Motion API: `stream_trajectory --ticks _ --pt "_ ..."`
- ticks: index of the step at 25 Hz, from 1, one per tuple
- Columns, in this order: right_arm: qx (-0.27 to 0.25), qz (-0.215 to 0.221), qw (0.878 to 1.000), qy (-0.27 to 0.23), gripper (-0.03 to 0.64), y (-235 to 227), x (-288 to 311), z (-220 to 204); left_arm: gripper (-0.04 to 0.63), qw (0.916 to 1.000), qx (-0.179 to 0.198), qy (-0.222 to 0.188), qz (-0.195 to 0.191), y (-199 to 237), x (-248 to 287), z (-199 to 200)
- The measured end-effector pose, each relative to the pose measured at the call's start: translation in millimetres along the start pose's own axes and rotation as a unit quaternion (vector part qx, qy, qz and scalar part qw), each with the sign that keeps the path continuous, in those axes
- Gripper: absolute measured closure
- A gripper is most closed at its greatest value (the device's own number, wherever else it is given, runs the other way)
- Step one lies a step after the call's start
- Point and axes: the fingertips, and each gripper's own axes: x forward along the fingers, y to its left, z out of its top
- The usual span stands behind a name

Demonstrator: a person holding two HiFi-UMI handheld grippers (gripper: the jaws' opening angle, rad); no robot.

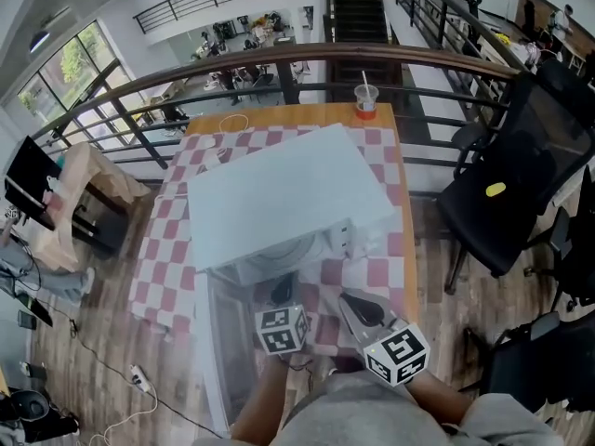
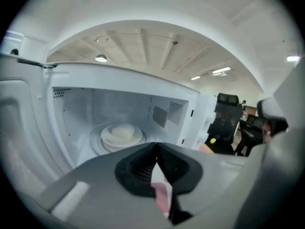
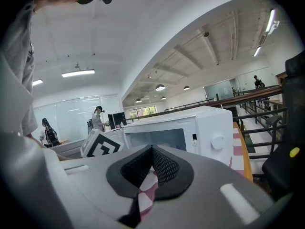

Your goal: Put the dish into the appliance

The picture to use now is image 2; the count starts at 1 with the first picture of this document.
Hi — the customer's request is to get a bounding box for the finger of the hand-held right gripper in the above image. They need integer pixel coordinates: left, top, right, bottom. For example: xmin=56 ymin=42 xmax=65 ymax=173
xmin=234 ymin=127 xmax=305 ymax=229
xmin=257 ymin=56 xmax=305 ymax=138

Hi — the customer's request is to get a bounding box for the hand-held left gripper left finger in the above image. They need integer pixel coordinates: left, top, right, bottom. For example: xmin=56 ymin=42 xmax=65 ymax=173
xmin=39 ymin=142 xmax=167 ymax=229

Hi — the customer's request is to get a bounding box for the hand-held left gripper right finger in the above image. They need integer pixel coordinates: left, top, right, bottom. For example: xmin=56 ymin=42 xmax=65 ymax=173
xmin=156 ymin=142 xmax=248 ymax=229

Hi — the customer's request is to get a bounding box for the white dish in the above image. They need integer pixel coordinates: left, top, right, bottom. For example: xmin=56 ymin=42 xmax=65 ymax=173
xmin=100 ymin=124 xmax=143 ymax=152

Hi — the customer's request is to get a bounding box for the white microwave appliance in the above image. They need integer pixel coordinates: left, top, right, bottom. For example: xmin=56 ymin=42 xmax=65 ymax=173
xmin=0 ymin=53 xmax=218 ymax=207

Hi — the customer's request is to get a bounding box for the glass turntable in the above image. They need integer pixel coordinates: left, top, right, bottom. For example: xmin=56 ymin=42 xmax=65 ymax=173
xmin=89 ymin=122 xmax=149 ymax=156

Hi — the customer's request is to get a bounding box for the pink cloth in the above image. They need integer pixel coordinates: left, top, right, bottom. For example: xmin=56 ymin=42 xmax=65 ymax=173
xmin=151 ymin=182 xmax=173 ymax=220

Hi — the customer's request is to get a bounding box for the pale round bun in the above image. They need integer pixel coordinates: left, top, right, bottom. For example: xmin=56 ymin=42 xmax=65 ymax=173
xmin=111 ymin=125 xmax=135 ymax=139

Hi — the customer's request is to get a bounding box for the black mesh office chair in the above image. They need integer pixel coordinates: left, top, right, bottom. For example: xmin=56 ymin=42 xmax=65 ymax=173
xmin=206 ymin=93 xmax=244 ymax=155

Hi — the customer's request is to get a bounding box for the long ceiling light panel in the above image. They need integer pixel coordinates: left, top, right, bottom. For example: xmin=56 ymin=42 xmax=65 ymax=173
xmin=211 ymin=66 xmax=231 ymax=74

